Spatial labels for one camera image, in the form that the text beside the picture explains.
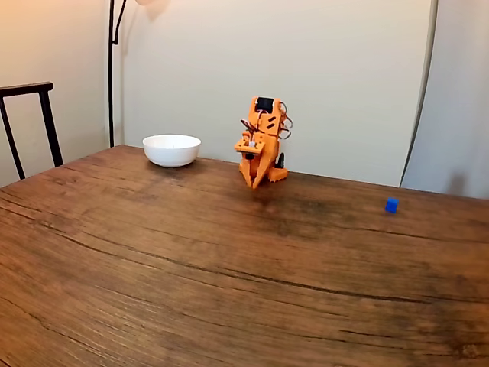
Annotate black floor lamp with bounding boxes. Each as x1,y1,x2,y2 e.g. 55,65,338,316
108,0,171,148

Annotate black chair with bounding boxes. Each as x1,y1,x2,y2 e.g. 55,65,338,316
0,81,64,180

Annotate white bowl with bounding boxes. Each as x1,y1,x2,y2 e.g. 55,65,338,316
142,133,202,168

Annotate orange gripper camera mount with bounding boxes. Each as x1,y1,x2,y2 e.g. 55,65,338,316
233,137,267,155

